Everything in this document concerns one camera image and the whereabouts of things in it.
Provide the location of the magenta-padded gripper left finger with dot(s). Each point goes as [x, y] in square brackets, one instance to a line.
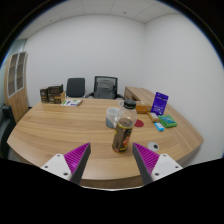
[77, 159]

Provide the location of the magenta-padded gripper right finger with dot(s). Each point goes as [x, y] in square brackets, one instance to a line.
[146, 159]

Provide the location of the clear black-capped drink bottle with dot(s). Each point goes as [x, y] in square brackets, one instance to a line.
[123, 133]

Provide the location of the small white round disc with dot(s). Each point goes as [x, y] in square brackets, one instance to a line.
[153, 145]

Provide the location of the small blue box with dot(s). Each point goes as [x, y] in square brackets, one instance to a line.
[159, 126]

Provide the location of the flat round red coaster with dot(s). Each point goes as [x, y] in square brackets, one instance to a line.
[139, 123]

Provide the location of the tan white-labelled box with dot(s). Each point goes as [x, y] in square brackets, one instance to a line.
[153, 117]

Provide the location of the green flat box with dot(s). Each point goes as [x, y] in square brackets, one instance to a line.
[167, 121]

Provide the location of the white mug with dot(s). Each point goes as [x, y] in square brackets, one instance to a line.
[111, 117]

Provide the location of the purple standing card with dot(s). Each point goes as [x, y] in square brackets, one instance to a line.
[159, 104]

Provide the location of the white printed leaflet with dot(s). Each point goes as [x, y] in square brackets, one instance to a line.
[71, 102]

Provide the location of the wooden side desk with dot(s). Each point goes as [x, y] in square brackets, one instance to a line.
[140, 94]

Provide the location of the large dark brown box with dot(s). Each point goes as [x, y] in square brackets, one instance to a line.
[56, 93]

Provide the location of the small dark brown box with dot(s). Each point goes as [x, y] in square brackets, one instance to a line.
[44, 95]

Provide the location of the black office chair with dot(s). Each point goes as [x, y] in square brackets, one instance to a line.
[75, 86]

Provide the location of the grey mesh office chair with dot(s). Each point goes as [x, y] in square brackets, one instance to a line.
[105, 88]

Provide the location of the black sofa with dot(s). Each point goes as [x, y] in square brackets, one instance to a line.
[6, 130]

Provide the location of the wooden glass-door cabinet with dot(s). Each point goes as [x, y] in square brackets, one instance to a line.
[16, 90]

